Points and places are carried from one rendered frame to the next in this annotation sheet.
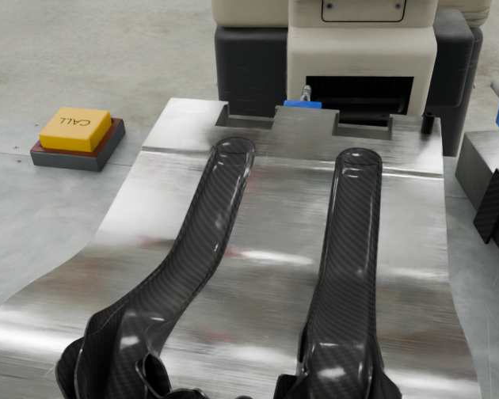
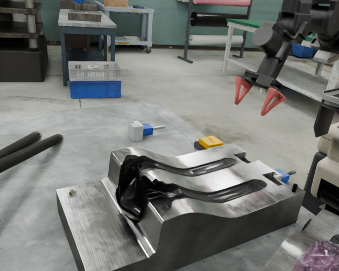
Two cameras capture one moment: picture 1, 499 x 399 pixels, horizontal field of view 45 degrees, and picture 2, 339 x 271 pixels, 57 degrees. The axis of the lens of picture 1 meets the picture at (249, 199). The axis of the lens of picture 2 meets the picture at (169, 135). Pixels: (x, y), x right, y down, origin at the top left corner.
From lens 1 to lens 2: 0.44 m
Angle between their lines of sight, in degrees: 41
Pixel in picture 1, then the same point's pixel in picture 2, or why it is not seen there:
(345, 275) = (214, 199)
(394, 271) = (226, 205)
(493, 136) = (331, 215)
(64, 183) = not seen: hidden behind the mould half
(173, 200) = (199, 161)
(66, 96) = (271, 160)
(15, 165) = (189, 144)
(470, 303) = (262, 250)
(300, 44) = (323, 163)
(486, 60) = not seen: outside the picture
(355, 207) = (241, 191)
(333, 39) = (338, 169)
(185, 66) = not seen: hidden behind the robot
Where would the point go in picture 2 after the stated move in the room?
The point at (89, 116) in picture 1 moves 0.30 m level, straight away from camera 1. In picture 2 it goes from (216, 141) to (246, 116)
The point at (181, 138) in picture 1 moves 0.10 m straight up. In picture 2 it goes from (220, 151) to (226, 118)
